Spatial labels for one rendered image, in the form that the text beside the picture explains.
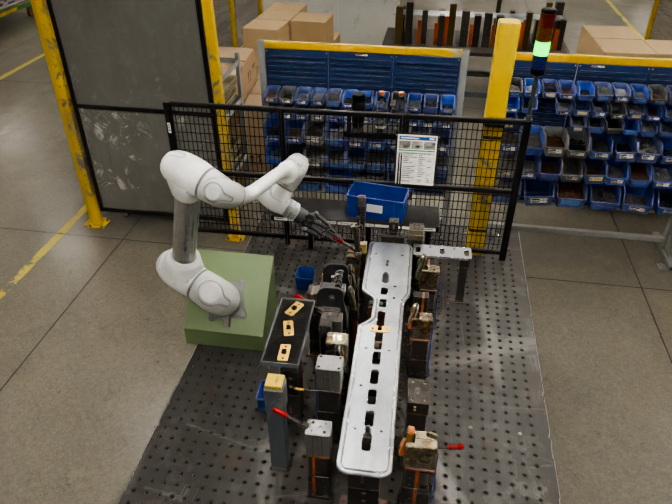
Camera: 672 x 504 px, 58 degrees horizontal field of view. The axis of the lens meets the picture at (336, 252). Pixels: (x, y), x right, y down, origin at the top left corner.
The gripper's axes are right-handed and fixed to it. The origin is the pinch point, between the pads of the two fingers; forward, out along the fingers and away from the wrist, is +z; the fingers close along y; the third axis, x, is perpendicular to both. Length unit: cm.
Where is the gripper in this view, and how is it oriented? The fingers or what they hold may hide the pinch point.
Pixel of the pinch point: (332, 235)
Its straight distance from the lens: 289.4
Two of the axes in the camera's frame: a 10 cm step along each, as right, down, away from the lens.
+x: 1.4, -5.7, 8.1
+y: 5.4, -6.5, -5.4
